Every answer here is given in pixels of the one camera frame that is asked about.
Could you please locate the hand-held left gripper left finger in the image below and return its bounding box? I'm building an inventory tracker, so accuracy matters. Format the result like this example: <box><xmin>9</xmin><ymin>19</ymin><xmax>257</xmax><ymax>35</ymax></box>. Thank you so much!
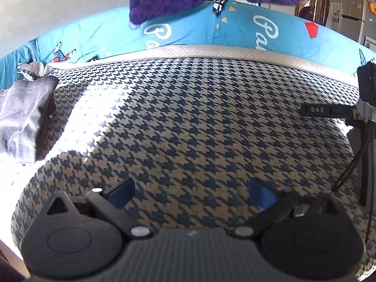
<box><xmin>44</xmin><ymin>179</ymin><xmax>155</xmax><ymax>240</ymax></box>

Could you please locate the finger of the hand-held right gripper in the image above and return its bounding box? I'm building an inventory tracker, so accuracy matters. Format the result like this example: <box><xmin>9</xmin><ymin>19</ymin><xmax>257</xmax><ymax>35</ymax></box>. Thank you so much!
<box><xmin>300</xmin><ymin>103</ymin><xmax>357</xmax><ymax>117</ymax></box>

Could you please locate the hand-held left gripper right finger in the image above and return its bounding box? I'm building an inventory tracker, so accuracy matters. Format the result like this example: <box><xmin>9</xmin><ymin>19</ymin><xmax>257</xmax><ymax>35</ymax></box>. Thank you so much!
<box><xmin>233</xmin><ymin>177</ymin><xmax>343</xmax><ymax>240</ymax></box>

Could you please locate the silver refrigerator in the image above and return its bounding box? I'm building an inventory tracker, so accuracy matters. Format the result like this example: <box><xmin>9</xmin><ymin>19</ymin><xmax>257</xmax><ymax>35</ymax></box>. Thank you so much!
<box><xmin>329</xmin><ymin>0</ymin><xmax>376</xmax><ymax>45</ymax></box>

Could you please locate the houndstooth bed mat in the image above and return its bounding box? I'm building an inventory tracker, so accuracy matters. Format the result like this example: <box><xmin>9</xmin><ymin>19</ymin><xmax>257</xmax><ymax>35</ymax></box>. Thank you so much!
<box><xmin>10</xmin><ymin>45</ymin><xmax>376</xmax><ymax>282</ymax></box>

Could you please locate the grey folded garment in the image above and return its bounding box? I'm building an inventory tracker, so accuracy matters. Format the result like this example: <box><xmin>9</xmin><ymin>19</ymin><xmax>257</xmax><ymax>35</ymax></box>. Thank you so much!
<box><xmin>0</xmin><ymin>76</ymin><xmax>60</xmax><ymax>164</ymax></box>

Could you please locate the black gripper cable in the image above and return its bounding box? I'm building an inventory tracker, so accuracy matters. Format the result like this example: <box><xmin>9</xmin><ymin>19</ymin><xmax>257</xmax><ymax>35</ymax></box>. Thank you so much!
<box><xmin>331</xmin><ymin>122</ymin><xmax>371</xmax><ymax>193</ymax></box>

